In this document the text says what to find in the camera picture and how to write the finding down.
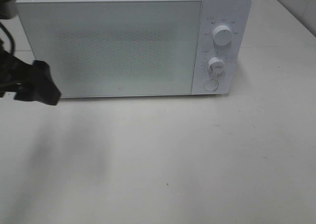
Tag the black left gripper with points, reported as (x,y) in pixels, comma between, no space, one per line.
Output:
(29,82)

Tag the white microwave door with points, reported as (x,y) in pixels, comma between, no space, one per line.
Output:
(98,49)

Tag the white round door button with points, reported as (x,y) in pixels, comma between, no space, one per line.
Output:
(211,85)

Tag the white timer knob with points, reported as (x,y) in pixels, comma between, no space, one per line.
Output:
(216,65)

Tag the white microwave oven body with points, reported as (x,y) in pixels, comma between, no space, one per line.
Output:
(212,13)

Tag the white upper power knob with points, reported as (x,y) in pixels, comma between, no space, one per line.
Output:
(222,34)

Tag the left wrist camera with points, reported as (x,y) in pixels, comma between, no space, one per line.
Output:
(8,9)

